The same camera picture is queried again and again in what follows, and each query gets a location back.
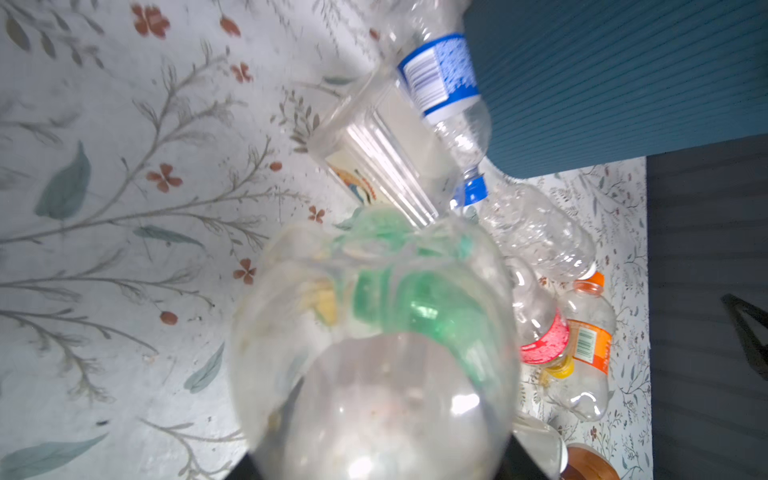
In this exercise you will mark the clear square bottle green band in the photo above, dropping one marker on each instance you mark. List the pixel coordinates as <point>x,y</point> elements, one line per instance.
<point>379,148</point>

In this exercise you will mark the clear bottle orange caps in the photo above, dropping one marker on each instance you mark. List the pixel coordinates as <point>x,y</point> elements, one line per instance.
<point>321,395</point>

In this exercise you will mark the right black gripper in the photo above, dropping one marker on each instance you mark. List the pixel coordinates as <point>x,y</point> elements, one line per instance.
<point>754,349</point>

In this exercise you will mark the clear crumpled bottle white cap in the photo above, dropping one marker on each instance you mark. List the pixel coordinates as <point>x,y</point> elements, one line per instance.
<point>527,225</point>

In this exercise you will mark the green bottle yellow cap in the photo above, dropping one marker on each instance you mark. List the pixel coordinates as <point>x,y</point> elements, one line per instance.
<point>418,281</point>

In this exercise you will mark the teal bin with yellow rim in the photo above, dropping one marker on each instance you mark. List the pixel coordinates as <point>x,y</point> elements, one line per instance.
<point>576,83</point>

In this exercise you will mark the clear bottle pink label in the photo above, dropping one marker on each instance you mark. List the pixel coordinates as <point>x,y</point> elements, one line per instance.
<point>544,333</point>

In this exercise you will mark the clear bottle orange label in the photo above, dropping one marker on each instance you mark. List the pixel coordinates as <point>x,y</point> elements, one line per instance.
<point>579,380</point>

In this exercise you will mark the clear bottle blue label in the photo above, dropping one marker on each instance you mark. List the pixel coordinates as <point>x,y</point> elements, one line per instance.
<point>426,42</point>

